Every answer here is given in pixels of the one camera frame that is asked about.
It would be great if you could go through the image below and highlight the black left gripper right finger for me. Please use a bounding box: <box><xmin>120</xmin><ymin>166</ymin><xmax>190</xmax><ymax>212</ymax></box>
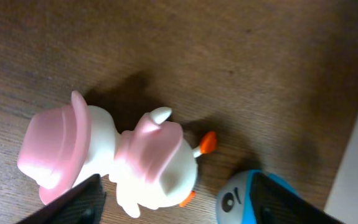
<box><xmin>250</xmin><ymin>173</ymin><xmax>342</xmax><ymax>224</ymax></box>

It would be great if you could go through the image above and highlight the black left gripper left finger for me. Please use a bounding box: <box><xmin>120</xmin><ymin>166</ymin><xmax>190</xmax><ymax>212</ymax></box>
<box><xmin>17</xmin><ymin>174</ymin><xmax>106</xmax><ymax>224</ymax></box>

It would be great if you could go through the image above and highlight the blue ball toy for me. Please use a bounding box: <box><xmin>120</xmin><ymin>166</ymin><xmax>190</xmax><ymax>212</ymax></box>
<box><xmin>215</xmin><ymin>169</ymin><xmax>298</xmax><ymax>224</ymax></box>

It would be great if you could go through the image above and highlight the pink white duck toy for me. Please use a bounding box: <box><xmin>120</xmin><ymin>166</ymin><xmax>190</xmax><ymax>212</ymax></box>
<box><xmin>17</xmin><ymin>91</ymin><xmax>217</xmax><ymax>218</ymax></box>

